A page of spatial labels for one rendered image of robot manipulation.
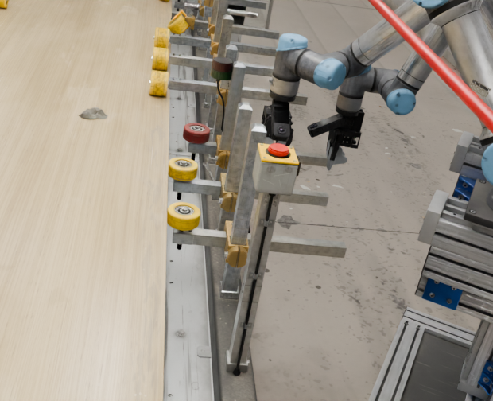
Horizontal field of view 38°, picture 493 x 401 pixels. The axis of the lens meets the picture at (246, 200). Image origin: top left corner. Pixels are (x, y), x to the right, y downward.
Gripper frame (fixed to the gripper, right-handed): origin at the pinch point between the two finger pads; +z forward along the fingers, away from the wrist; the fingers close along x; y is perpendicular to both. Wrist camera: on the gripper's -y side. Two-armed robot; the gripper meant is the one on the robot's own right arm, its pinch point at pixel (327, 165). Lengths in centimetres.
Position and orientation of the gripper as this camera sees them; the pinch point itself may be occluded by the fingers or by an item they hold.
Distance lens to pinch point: 226.9
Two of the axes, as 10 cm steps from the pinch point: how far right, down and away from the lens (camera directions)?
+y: 9.8, 1.0, 1.5
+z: -1.6, 8.7, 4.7
